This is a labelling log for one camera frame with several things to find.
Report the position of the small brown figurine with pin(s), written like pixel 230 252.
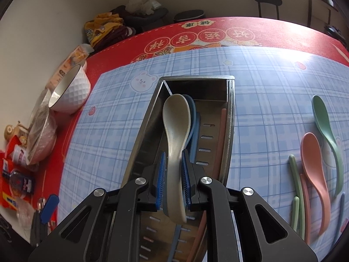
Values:
pixel 12 131

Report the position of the beige spoon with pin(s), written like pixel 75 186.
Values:
pixel 174 120

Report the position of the printed snack box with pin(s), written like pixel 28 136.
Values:
pixel 69 60

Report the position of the white plastic bag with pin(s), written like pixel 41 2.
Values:
pixel 141 2

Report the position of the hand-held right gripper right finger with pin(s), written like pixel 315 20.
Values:
pixel 186 185

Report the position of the pink spoon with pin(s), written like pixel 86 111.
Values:
pixel 313 158

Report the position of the red packet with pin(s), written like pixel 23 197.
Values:
pixel 8 199

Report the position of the black armchair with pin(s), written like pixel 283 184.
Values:
pixel 150 19

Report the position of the black pressure cooker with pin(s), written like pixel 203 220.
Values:
pixel 334 31

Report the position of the black trash bin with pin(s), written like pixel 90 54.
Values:
pixel 189 16

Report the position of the clear plastic bowl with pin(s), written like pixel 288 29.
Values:
pixel 41 103

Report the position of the white textured bowl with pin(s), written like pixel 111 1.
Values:
pixel 73 92

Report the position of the dark folding frame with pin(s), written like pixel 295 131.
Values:
pixel 310 11

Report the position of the blue label jar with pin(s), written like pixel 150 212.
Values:
pixel 17 181

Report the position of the red printed table mat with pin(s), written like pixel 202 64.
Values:
pixel 272 30

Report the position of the blue spoon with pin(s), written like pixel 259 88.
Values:
pixel 194 136

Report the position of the green spoon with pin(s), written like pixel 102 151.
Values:
pixel 323 114

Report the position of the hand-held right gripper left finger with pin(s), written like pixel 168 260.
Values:
pixel 160 185

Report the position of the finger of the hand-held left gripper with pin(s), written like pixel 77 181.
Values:
pixel 39 229
pixel 50 206

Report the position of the glass bowl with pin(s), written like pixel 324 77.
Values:
pixel 42 142

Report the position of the pile of yellow and maroon clothes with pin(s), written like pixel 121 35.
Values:
pixel 106 27

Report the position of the stainless steel utensil tray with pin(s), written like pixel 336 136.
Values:
pixel 152 131

